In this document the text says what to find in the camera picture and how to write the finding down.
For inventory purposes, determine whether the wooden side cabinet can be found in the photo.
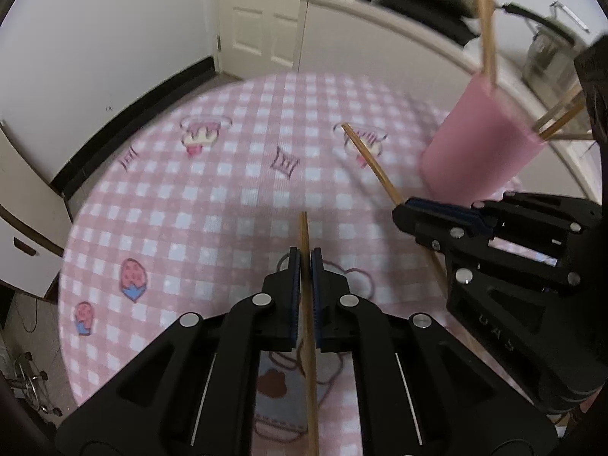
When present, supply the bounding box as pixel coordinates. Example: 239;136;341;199
0;119;72;300

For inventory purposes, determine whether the cream panel door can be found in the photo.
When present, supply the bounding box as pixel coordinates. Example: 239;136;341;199
216;0;362;81

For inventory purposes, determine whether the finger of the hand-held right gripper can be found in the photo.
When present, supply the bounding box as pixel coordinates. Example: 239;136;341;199
408;197;499;230
393;203;476;257

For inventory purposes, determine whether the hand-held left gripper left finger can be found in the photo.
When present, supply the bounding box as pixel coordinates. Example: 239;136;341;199
56;247;301;456

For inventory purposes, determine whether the pink checkered tablecloth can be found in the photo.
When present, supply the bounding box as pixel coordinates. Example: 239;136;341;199
58;71;566;456

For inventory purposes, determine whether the white counter cabinet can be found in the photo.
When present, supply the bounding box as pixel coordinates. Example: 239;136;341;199
299;0;599;200

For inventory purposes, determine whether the stainless steel steamer pot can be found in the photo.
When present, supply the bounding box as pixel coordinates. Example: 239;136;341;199
522;2;592;96

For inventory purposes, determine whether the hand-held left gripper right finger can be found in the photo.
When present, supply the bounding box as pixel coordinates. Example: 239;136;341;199
311;247;559;456

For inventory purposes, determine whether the pink cup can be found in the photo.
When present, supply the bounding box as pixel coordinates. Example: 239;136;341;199
419;73;547;203

